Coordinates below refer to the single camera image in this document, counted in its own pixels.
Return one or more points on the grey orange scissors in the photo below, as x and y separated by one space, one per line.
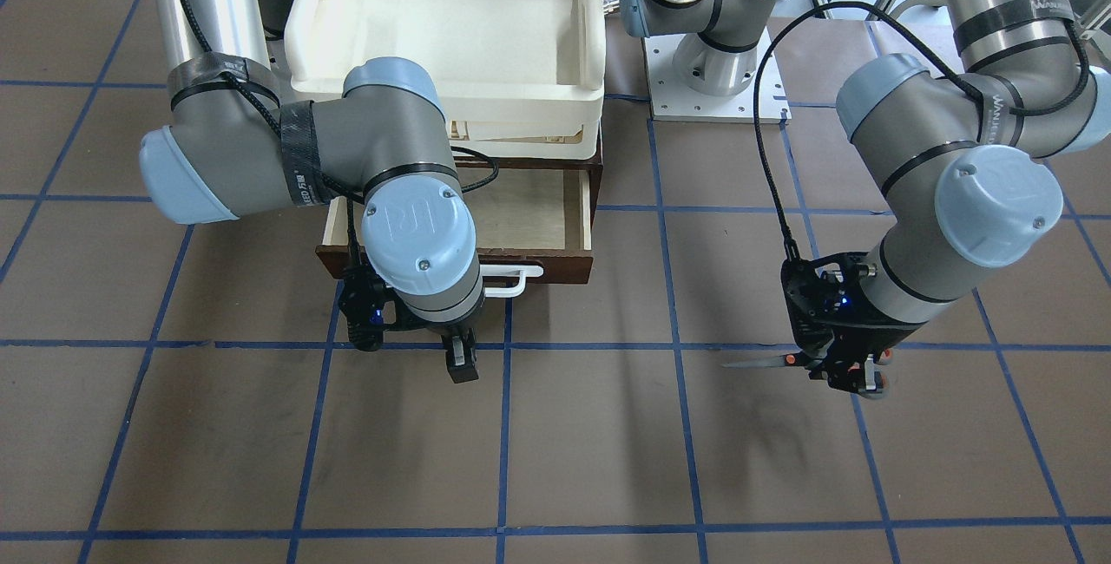
818 367

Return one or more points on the brown wooden drawer cabinet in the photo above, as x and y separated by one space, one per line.
539 211

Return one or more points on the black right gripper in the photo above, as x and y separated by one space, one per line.
440 327

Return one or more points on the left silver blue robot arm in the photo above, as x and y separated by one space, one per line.
960 162

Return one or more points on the white plastic bin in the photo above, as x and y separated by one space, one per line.
516 78

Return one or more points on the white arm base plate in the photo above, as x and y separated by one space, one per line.
689 81

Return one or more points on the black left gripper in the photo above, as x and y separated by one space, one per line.
871 340

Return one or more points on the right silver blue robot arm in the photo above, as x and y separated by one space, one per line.
234 148

